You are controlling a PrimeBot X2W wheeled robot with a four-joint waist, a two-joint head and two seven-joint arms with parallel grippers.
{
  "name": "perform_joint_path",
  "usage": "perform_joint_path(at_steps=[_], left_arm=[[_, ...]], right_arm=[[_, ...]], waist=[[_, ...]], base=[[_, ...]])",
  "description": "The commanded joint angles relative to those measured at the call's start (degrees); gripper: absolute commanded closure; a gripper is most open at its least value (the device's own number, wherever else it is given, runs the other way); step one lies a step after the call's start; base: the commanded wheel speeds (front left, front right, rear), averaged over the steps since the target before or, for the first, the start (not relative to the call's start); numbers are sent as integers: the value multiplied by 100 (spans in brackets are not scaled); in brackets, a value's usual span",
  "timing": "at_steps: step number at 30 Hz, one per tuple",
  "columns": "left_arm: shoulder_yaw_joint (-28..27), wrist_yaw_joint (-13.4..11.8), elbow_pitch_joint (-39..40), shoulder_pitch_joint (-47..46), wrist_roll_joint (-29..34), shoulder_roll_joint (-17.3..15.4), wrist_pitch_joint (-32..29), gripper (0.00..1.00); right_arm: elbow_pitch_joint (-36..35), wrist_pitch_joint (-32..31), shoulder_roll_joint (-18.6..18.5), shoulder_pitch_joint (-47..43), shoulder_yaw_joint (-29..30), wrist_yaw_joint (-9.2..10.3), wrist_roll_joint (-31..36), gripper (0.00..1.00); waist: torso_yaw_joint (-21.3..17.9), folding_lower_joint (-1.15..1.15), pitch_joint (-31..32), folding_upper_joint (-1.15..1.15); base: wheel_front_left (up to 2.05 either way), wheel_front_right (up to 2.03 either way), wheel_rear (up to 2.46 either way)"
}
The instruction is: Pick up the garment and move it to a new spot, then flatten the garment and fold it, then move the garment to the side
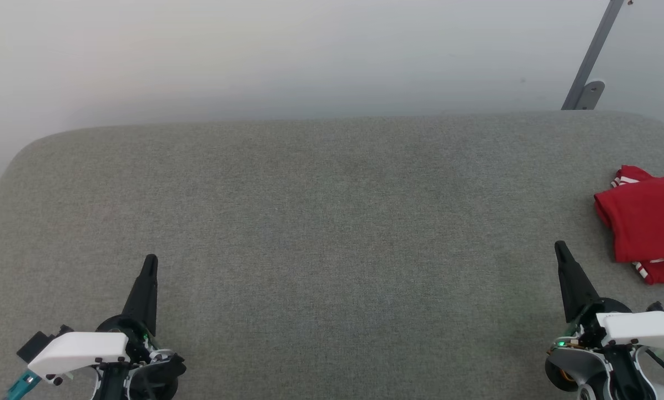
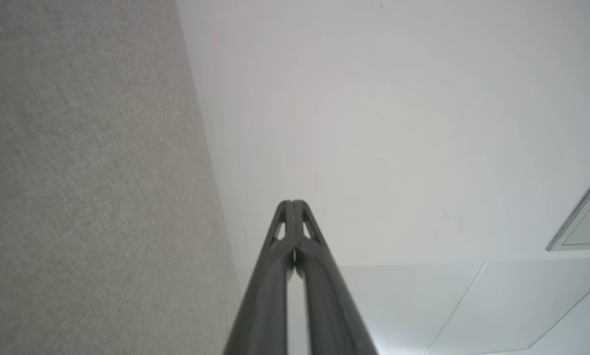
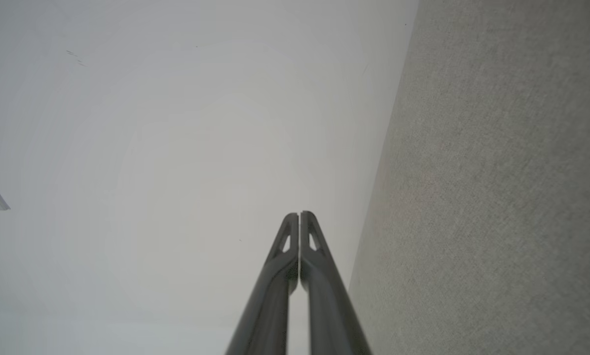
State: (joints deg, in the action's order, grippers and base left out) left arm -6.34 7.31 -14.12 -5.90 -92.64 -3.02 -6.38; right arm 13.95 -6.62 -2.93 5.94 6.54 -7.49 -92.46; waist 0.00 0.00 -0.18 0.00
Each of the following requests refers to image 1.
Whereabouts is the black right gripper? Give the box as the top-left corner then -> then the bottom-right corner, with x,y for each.
554,240 -> 634,349

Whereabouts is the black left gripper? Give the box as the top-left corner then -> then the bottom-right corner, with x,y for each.
95,254 -> 188,374

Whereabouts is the red garment with white stripes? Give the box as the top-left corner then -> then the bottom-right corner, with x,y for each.
593,164 -> 664,286

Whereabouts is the teal cable connector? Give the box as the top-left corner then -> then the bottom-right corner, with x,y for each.
5,369 -> 40,400

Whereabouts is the grey post foot bracket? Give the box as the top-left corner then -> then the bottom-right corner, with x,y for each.
576,80 -> 606,111

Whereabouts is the grey metal partition post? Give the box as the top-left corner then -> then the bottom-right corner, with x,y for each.
561,0 -> 625,111

